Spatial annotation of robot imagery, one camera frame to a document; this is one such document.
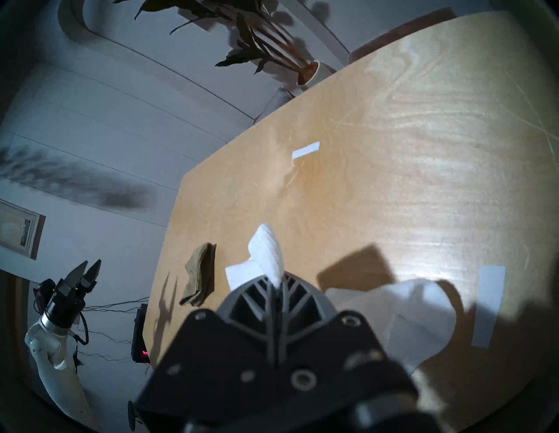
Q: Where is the black box with red light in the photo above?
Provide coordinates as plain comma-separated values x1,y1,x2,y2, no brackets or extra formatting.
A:
131,303,151,364

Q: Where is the framed wall picture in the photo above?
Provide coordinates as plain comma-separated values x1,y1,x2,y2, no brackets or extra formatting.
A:
0,199,46,260

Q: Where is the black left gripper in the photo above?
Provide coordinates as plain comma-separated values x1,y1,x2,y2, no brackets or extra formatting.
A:
41,259,102,328

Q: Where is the tall potted leafy plant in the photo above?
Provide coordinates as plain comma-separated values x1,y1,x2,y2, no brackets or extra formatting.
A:
114,0,337,88

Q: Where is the white sock with black logo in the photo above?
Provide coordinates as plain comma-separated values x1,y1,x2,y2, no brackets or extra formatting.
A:
225,223,457,376

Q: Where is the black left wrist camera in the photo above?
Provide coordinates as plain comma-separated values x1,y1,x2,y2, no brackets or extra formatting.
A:
34,282,56,313

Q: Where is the thin black floor cable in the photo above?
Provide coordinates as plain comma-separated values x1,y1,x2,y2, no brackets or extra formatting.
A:
79,297,149,315

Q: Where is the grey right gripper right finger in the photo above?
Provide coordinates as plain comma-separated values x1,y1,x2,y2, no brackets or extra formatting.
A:
278,271,415,402

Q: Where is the olive green ribbed sock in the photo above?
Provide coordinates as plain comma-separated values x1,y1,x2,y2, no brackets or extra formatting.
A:
180,243,217,307

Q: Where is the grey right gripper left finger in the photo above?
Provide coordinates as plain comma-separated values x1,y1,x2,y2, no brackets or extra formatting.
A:
146,278,280,419

